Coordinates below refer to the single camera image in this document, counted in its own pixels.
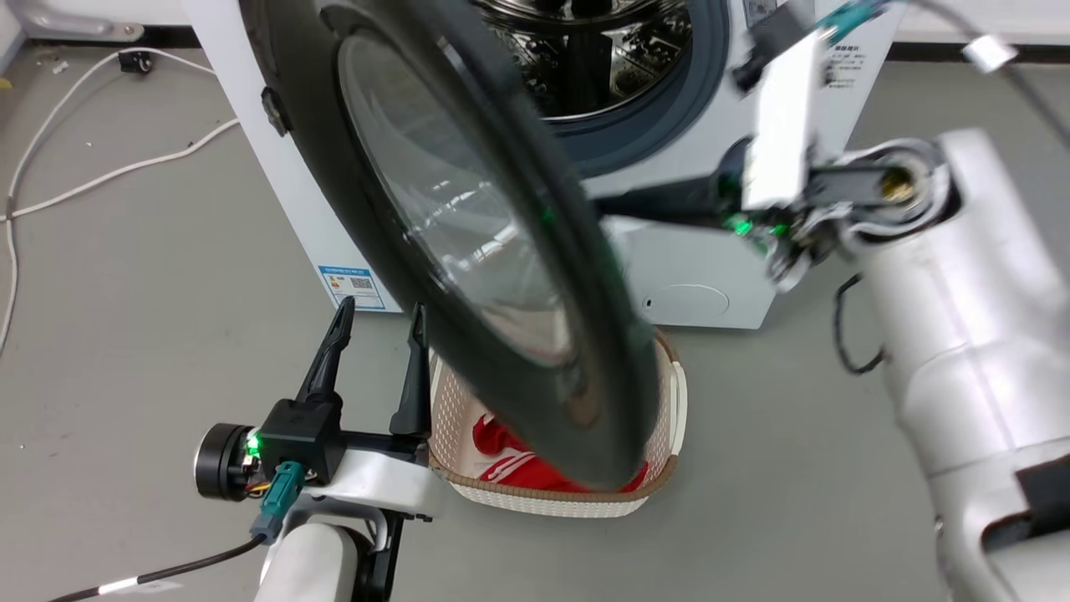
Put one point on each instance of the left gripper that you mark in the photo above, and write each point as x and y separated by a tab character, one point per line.
301	435

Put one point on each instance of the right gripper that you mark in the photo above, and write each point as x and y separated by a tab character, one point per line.
782	150

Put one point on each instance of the black round washer door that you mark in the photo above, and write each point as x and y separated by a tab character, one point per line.
468	209

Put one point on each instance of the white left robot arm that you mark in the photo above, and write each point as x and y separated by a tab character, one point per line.
313	564

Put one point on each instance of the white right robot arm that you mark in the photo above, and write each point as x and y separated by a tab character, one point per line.
961	334

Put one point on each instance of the white front-load washing machine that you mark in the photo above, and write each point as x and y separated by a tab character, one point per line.
685	284

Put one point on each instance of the white woven laundry basket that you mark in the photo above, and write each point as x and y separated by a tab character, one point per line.
456	410

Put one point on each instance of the steel washer drum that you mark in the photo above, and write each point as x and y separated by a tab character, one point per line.
619	58

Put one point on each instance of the red white-striped garment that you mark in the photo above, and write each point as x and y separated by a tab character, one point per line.
510	464

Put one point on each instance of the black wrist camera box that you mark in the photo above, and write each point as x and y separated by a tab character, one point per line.
773	42

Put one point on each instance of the grey metal bracket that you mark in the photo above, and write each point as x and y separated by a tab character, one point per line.
75	21

